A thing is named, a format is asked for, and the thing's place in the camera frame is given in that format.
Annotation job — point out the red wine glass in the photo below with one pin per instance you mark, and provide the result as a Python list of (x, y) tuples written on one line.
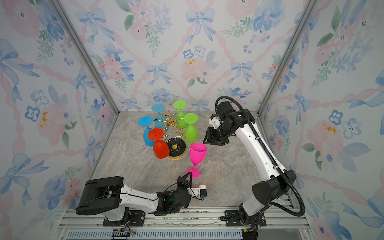
[(161, 149)]

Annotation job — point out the back blue wine glass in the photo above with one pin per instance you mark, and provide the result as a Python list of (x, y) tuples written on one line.
[(159, 108)]

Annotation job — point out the pink wine glass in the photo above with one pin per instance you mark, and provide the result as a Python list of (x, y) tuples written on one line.
[(197, 155)]

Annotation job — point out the blue wine glass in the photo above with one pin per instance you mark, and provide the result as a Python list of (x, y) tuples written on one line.
[(146, 122), (159, 108)]

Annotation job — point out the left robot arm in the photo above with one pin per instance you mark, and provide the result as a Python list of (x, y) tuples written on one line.
[(111, 198)]

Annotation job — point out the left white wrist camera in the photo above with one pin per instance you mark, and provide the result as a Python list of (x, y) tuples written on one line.
[(199, 193)]

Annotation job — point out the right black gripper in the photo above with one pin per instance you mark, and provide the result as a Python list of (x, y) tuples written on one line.
[(211, 139)]

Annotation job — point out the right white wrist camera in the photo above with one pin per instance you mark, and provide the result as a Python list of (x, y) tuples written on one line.
[(214, 121)]

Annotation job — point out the front blue wine glass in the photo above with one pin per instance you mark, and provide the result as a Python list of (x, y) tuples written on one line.
[(146, 122)]

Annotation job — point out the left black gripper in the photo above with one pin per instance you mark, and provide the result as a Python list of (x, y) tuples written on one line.
[(183, 180)]

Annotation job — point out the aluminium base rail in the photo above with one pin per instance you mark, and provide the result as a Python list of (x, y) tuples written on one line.
[(194, 223)]

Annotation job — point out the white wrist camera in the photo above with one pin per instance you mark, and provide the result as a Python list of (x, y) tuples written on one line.
[(214, 121), (199, 193)]

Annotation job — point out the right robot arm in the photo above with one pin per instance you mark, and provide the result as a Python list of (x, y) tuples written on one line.
[(275, 179)]

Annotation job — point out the green wine glass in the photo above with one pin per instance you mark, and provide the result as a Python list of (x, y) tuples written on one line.
[(180, 106), (191, 132)]

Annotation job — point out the gold wire glass rack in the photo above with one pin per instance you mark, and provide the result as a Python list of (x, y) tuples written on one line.
[(173, 136)]

